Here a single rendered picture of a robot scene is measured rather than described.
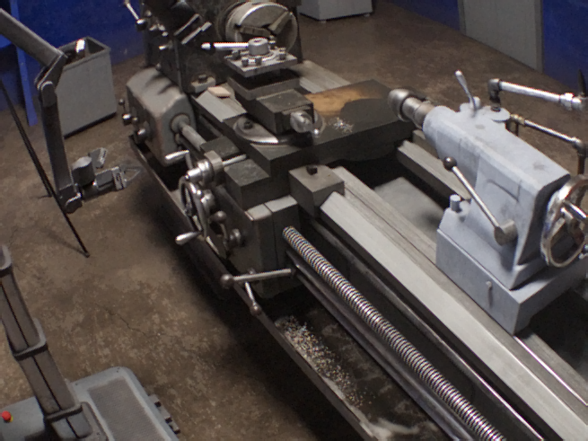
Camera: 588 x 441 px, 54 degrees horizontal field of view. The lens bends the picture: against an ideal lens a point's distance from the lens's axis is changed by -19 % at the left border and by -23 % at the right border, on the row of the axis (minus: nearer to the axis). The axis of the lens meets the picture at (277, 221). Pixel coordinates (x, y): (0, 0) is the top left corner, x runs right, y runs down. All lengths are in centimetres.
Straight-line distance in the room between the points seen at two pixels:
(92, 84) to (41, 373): 300
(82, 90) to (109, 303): 194
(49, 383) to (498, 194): 130
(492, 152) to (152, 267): 205
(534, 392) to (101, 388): 148
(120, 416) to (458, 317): 115
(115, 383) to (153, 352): 50
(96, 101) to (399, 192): 290
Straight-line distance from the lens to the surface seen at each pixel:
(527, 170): 140
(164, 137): 270
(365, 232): 174
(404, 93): 177
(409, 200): 207
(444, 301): 153
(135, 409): 217
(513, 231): 139
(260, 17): 242
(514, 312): 142
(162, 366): 266
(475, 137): 150
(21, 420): 227
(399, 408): 187
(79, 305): 306
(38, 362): 184
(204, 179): 198
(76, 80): 452
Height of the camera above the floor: 185
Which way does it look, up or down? 34 degrees down
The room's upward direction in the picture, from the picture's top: 7 degrees counter-clockwise
